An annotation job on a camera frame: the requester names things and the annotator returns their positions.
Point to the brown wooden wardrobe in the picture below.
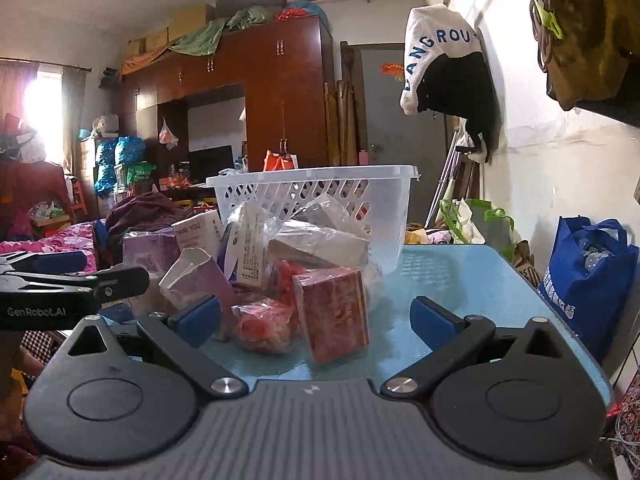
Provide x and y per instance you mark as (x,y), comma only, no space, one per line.
(290,110)

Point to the pale purple box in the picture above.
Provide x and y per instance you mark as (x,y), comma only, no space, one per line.
(150,255)

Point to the red patterned box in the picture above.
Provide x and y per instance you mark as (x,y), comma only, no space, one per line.
(330,315)

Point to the brown hanging bag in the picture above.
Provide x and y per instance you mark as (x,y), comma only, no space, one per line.
(595,35)

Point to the clear bag with white package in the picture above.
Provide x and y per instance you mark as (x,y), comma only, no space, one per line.
(250,252)

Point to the clear plastic bag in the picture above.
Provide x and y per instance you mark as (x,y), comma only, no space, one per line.
(332,212)

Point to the green cloth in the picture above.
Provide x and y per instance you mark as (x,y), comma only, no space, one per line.
(205,35)

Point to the orange white plastic bag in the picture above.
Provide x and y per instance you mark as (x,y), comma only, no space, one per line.
(280,161)

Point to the green white tote bag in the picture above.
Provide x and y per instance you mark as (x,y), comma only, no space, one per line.
(487,225)

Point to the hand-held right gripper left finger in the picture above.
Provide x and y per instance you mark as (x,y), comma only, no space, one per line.
(197,317)

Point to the clear bag with grey box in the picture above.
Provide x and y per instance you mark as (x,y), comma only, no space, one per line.
(320,252)

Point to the white card box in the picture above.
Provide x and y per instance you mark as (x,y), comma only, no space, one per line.
(197,232)

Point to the blue plastic bag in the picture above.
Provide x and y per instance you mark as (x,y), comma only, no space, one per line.
(130,150)
(106,160)

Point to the large cardboard box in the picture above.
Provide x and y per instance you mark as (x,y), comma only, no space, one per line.
(192,20)

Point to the medium cardboard box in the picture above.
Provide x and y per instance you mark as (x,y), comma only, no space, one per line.
(156,39)

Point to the curtain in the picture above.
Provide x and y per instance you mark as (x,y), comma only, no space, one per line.
(17,95)

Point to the orange cloth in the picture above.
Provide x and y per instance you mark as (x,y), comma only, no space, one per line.
(140,60)

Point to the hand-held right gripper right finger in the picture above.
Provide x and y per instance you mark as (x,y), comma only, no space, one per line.
(430,317)

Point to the white black hoodie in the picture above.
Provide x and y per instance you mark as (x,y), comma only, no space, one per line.
(435,40)

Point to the pink blanket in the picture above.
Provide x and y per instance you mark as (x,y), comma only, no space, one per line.
(55,240)

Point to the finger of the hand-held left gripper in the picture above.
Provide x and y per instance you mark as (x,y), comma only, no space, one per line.
(122,280)
(60,261)

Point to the grey door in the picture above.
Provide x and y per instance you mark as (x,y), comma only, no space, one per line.
(395,125)

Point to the red snack packet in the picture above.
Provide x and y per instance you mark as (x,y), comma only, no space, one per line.
(262,325)

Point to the clear plastic storage bin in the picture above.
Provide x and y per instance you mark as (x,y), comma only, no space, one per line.
(390,210)

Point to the wooden planks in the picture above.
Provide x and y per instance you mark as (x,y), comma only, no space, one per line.
(342,120)

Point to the purple open box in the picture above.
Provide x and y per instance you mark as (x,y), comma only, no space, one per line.
(197,275)

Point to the white pink plastic bag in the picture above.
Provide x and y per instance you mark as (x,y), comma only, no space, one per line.
(168,135)

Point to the metal crutches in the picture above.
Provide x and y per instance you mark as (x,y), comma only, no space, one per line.
(447,175)

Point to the small cardboard box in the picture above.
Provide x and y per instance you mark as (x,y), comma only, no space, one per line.
(135,47)

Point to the dark clothes pile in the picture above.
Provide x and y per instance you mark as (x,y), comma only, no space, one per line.
(145,210)

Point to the blue shopping bag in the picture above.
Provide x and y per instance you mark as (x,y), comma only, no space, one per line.
(585,285)

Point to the black television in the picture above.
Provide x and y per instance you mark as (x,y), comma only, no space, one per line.
(212,162)

